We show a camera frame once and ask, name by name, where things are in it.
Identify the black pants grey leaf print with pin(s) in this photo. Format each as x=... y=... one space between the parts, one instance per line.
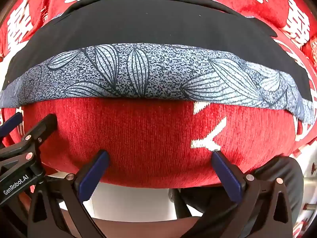
x=158 y=27

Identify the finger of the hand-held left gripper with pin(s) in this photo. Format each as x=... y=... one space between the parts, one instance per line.
x=45 y=126
x=11 y=123

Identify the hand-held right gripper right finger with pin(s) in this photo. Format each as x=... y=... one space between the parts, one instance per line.
x=226 y=176

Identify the red cushion with gold ornament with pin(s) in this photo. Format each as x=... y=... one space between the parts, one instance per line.
x=312 y=50

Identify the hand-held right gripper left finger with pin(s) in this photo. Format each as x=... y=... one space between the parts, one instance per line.
x=95 y=176

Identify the red printed blanket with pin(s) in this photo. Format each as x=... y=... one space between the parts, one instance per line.
x=138 y=138

